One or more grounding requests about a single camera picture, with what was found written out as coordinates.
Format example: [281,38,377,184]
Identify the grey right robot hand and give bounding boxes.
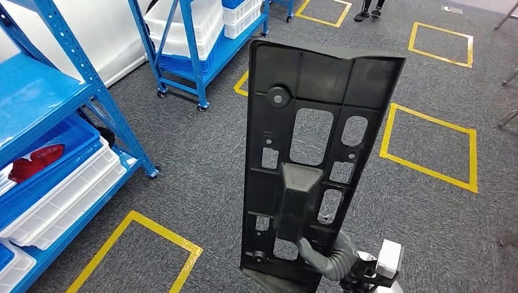
[296,213,360,282]

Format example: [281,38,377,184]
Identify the black plastic plate holder part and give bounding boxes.
[239,38,407,293]

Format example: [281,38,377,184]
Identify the blue wheeled shelf rack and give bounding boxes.
[127,0,271,113]
[270,0,296,23]

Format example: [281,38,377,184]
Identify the red tail light part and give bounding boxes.
[8,144,65,184]

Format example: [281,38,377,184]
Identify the blue metal shelf rack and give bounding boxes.
[0,0,161,293]

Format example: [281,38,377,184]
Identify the large blue plastic bin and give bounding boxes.
[155,28,227,76]

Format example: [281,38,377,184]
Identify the person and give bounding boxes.
[354,0,386,23]

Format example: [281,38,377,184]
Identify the small white plastic bin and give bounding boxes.
[224,8,263,40]
[222,0,262,26]

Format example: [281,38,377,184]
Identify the large white plastic bin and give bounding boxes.
[144,0,224,42]
[150,24,225,60]

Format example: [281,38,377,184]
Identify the stainless steel side table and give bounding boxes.
[494,0,518,129]

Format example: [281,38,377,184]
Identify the white car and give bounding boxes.
[0,0,153,88]

